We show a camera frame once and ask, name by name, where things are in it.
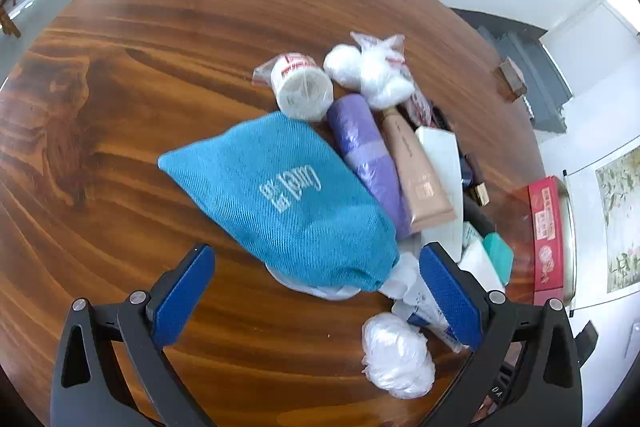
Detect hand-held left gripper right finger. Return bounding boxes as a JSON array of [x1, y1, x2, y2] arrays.
[[419, 242, 583, 427]]

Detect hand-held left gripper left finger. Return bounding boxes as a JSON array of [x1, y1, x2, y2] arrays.
[[50, 243, 217, 427]]

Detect white cosmetic tube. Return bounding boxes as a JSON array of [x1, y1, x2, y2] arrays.
[[390, 237, 506, 354]]

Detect pink tin box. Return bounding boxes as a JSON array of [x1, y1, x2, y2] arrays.
[[527, 176, 576, 308]]

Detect blue cloth bag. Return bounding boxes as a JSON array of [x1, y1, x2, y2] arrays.
[[158, 111, 401, 293]]

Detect white rectangular box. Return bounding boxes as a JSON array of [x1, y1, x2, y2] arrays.
[[415, 126, 466, 263]]

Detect black folding comb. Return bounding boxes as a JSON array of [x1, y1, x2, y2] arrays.
[[429, 107, 454, 134]]

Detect teal soap box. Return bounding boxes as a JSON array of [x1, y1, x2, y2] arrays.
[[482, 232, 515, 286]]

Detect crumpled white plastic bag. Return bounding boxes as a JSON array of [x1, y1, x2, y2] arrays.
[[361, 312, 436, 400]]

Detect long black box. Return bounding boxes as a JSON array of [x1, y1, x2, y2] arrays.
[[462, 194, 496, 238]]

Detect dark case with gold cap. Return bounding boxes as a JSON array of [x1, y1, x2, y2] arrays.
[[470, 181, 492, 208]]

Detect beige cosmetic tube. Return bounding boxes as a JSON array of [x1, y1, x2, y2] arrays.
[[382, 104, 457, 233]]

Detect dark blue bottle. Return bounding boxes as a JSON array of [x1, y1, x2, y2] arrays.
[[460, 153, 477, 190]]

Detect purple trash bag roll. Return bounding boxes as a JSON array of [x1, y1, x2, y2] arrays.
[[327, 94, 416, 242]]

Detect red snack packet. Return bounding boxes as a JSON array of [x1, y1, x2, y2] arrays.
[[405, 89, 434, 124]]

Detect white roll with red label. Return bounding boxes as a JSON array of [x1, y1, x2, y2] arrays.
[[252, 53, 334, 122]]

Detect bag of cotton balls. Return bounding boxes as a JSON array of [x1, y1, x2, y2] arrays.
[[323, 32, 417, 110]]

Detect wooden desk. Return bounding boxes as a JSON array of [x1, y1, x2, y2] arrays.
[[0, 0, 547, 427]]

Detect grey stairs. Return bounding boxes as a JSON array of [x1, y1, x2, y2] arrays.
[[450, 7, 573, 135]]

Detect floral wall scroll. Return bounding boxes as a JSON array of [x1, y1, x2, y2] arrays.
[[562, 142, 640, 313]]

